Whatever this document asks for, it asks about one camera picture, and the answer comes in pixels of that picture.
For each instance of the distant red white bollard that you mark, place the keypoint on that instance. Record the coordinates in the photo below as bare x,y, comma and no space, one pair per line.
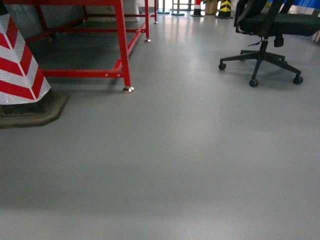
197,9

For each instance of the potted green plant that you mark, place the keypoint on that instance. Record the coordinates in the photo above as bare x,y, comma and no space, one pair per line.
211,6

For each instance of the yellow black striped bollard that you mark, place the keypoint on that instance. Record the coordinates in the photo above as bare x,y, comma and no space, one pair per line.
224,11

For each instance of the red white striped bollard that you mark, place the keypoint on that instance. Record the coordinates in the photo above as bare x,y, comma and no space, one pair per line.
26,98

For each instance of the black office chair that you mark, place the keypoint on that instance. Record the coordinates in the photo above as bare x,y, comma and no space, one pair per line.
277,21

